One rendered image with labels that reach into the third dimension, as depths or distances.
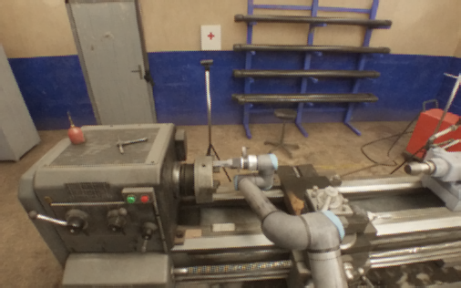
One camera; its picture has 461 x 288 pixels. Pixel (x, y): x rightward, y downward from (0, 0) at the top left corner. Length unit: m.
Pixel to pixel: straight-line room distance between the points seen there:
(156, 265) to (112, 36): 3.60
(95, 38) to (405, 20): 5.14
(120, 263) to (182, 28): 3.43
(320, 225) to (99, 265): 1.06
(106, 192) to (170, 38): 3.29
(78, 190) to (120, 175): 0.19
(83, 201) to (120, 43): 3.35
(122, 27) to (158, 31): 0.55
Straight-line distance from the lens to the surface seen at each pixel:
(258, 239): 1.33
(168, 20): 4.07
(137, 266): 1.34
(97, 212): 1.18
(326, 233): 0.88
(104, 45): 4.34
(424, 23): 5.43
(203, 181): 1.17
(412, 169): 1.72
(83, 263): 1.45
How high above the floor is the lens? 1.89
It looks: 30 degrees down
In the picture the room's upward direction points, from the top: straight up
